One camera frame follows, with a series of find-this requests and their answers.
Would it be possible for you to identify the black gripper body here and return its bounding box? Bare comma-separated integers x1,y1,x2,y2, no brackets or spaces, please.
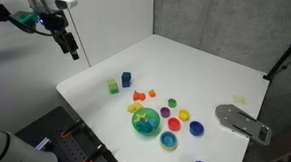
40,10,72,44

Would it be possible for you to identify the dark blue cup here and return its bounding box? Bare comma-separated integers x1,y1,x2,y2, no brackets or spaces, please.
189,120,204,136

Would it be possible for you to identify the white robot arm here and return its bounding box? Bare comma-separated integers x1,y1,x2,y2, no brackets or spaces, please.
0,0,79,61

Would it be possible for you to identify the small orange cup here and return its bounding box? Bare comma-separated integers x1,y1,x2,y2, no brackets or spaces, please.
148,90,156,98

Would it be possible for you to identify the purple small cup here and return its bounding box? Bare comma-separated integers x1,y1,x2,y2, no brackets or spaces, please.
160,107,170,118

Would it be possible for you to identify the green small cup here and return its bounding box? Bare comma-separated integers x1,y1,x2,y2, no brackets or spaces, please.
168,99,177,108

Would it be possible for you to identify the red cup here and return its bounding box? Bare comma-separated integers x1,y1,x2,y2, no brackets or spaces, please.
168,117,181,132

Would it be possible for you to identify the yellow cup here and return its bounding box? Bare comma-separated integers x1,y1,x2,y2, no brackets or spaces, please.
178,109,190,121

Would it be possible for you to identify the light blue cup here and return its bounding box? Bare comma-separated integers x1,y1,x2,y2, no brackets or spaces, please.
159,131,178,150

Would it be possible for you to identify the lime green cube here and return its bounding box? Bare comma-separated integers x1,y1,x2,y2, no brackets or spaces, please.
106,79,118,90

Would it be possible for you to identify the dark green cube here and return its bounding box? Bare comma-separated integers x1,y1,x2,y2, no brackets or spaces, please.
110,88,119,94

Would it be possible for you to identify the upper dark blue cube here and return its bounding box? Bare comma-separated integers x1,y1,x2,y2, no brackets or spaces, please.
121,72,131,82

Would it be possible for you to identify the lower blue cube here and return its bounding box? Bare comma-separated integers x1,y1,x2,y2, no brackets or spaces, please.
122,81,131,88

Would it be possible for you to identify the orange toy animal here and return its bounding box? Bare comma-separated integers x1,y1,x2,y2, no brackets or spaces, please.
132,90,145,101

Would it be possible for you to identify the upper black orange clamp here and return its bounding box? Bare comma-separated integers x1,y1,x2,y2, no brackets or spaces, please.
60,118,84,138

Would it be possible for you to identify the black orange clamp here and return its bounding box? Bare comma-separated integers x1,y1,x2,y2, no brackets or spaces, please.
60,118,84,138
83,143,106,162

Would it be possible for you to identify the yellow toy duck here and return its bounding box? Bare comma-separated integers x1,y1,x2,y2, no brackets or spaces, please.
127,102,143,113

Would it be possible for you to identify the yellow toy in bowl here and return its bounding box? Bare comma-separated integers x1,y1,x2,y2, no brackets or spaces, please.
135,114,148,123

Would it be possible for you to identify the green translucent bowl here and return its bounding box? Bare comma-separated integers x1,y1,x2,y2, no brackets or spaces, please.
131,108,161,136

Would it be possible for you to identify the black perforated breadboard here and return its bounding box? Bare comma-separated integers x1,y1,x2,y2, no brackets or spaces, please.
16,106,118,162

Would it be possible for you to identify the lower black orange clamp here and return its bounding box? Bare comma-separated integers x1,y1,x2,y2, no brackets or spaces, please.
83,143,106,162

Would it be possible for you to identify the blue toy in bowl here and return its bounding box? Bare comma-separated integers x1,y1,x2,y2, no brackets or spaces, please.
136,119,156,133

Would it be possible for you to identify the grey metal mounting plate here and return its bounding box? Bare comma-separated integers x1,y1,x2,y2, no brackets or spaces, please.
214,104,272,146

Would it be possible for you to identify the black tripod pole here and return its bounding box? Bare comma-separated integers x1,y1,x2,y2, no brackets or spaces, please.
263,44,291,81

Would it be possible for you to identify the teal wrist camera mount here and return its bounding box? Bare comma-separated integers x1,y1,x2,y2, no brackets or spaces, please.
12,11,38,25

